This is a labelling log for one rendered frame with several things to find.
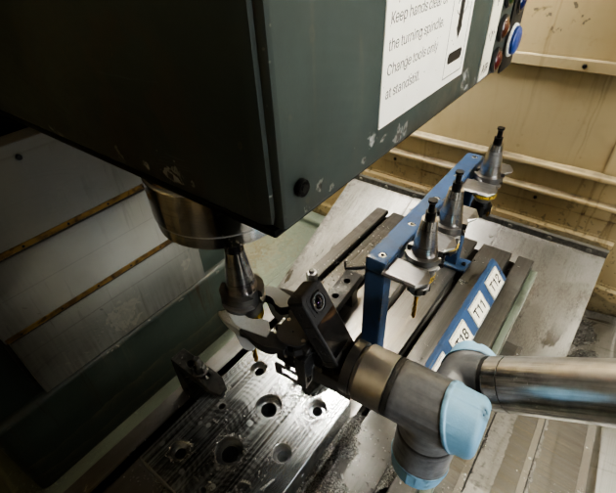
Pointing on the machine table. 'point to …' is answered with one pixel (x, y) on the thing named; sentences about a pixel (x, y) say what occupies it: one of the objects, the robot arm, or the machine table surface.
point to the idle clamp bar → (347, 292)
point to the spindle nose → (196, 222)
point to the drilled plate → (243, 415)
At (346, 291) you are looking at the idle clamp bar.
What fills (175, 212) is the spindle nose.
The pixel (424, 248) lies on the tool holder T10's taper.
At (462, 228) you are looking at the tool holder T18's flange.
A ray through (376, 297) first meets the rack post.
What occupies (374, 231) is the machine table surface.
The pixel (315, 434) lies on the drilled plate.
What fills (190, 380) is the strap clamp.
